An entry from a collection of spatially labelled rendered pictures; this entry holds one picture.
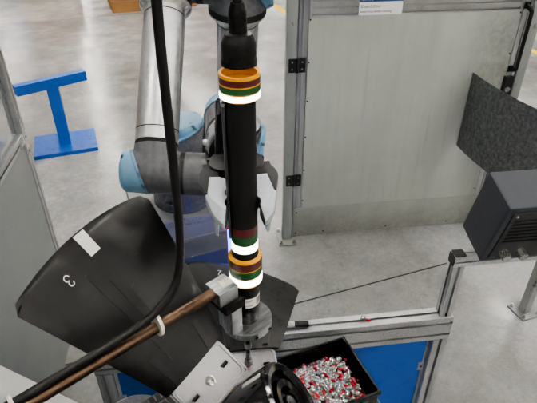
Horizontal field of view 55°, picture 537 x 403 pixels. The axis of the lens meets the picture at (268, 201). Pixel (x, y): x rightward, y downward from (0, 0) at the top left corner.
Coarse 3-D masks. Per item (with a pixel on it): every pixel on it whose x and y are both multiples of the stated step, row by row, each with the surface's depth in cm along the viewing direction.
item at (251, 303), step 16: (240, 16) 49; (240, 32) 49; (224, 48) 50; (240, 48) 49; (224, 64) 51; (240, 64) 50; (256, 64) 51; (256, 288) 68; (256, 304) 69; (256, 320) 71
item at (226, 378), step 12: (216, 348) 69; (204, 360) 68; (216, 360) 69; (228, 360) 70; (192, 372) 67; (204, 372) 68; (216, 372) 69; (228, 372) 70; (240, 372) 70; (192, 384) 67; (204, 384) 68; (216, 384) 69; (228, 384) 69; (180, 396) 66; (192, 396) 67; (204, 396) 68; (216, 396) 68
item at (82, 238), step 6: (78, 234) 63; (84, 234) 63; (78, 240) 63; (84, 240) 63; (90, 240) 64; (84, 246) 63; (90, 246) 63; (96, 246) 64; (90, 252) 63; (96, 252) 64
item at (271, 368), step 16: (272, 368) 70; (240, 384) 70; (256, 384) 67; (272, 384) 69; (288, 384) 71; (224, 400) 69; (240, 400) 67; (256, 400) 65; (272, 400) 64; (304, 400) 73
